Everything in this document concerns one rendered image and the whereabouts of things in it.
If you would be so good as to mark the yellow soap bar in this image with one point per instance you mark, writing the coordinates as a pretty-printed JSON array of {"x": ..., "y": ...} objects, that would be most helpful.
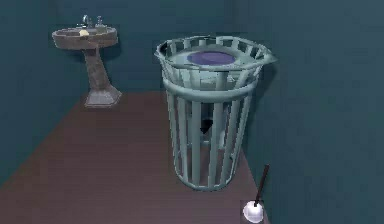
[{"x": 84, "y": 32}]

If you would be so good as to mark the brown pedestal sink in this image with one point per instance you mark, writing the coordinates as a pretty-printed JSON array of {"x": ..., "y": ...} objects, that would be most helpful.
[{"x": 96, "y": 76}]

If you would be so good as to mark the grey soap dispenser bottle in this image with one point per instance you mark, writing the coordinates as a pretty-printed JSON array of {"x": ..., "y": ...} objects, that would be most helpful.
[{"x": 99, "y": 22}]

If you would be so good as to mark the silver sink faucet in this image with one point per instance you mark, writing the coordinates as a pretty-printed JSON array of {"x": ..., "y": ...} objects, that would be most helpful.
[{"x": 85, "y": 20}]

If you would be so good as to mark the green slatted garbage container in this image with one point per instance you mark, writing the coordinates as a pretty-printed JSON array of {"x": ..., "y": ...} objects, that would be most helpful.
[{"x": 196, "y": 140}]

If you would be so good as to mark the white toilet brush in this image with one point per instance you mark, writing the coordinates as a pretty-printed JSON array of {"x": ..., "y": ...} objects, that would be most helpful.
[{"x": 254, "y": 210}]

